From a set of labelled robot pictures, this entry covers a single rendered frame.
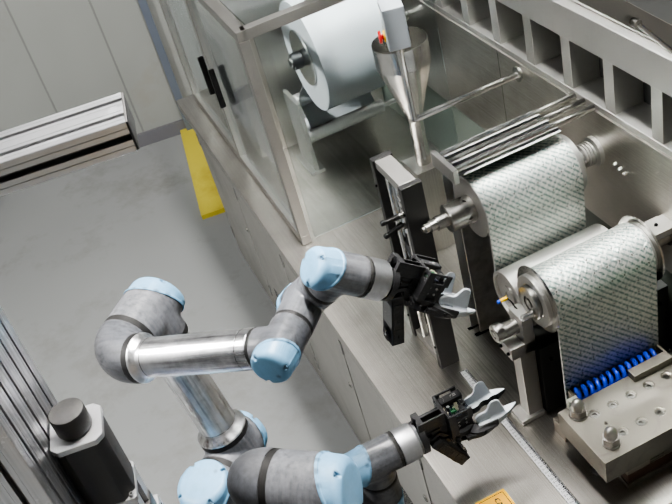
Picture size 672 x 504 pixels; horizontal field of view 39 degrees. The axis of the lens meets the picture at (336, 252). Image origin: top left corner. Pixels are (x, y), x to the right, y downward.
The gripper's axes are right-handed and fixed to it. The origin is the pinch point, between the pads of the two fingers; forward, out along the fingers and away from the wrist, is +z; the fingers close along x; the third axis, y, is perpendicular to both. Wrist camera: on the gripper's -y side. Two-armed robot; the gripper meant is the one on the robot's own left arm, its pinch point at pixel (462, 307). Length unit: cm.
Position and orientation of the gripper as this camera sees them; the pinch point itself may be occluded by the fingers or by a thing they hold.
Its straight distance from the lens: 182.3
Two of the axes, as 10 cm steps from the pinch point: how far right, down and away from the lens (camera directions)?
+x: -3.9, -5.0, 7.8
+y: 4.0, -8.5, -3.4
